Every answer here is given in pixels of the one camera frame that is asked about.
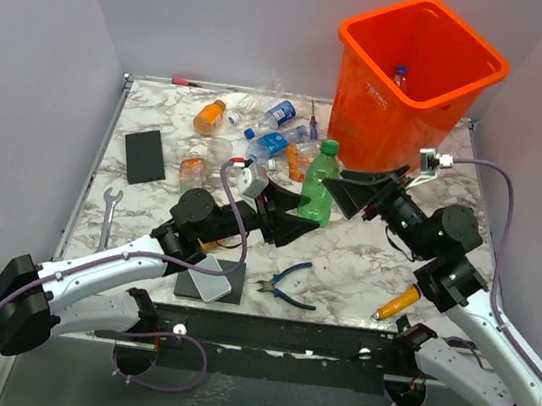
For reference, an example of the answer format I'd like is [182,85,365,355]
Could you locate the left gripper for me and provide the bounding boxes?
[197,170,324,261]

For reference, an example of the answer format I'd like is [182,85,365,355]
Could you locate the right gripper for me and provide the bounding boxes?
[315,152,447,262]

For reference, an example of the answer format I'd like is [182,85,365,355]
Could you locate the green sprite bottle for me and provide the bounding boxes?
[297,139,340,227]

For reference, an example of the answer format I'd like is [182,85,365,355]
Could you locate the large crushed orange bottle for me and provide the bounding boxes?
[286,140,320,183]

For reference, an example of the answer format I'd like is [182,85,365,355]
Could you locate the blue pepsi bottle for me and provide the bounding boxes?
[393,65,408,94]

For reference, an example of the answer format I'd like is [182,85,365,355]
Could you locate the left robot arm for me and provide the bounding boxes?
[0,184,319,356]

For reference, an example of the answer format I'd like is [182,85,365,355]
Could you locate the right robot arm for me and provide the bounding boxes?
[323,168,542,406]

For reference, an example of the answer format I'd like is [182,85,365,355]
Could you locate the orange plastic bin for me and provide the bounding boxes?
[327,0,509,172]

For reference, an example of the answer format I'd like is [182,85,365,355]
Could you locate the red screwdriver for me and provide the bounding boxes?
[309,100,319,140]

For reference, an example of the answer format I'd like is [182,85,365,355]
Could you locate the blue label water bottle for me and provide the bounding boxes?
[244,125,311,167]

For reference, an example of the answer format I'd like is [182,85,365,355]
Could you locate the blue bottle cap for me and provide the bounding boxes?
[243,128,255,139]

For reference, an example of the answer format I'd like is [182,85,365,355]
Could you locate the clear plastic cup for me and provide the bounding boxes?
[203,137,233,187]

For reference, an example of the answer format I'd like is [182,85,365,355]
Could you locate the tall orange label bottle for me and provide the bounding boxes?
[178,154,205,194]

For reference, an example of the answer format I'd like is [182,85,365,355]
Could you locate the blue label bottle top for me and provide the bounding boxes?
[256,100,297,130]

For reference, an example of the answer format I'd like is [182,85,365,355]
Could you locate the white rounded box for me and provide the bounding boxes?
[188,255,232,303]

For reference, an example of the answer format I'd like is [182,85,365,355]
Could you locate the white bottle cap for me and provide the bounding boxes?
[227,111,241,125]

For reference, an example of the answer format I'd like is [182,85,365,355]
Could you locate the clear crushed bottle back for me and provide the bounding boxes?
[236,78,285,113]

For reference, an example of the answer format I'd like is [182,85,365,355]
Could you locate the small orange juice bottle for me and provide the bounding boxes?
[192,99,226,137]

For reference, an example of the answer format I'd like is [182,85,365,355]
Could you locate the black foam pad upper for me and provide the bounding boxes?
[124,130,166,185]

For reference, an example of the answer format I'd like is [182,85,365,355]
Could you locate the silver wrench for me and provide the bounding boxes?
[96,187,124,252]

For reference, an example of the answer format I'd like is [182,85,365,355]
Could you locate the red pen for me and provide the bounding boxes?
[171,77,201,88]

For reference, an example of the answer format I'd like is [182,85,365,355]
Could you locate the blue handle pliers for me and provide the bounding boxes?
[257,261,317,312]

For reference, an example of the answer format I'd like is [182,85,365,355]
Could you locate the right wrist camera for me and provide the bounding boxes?
[406,148,454,189]

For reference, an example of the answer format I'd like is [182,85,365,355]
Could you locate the yellow handle utility knife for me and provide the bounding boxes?
[370,284,422,322]

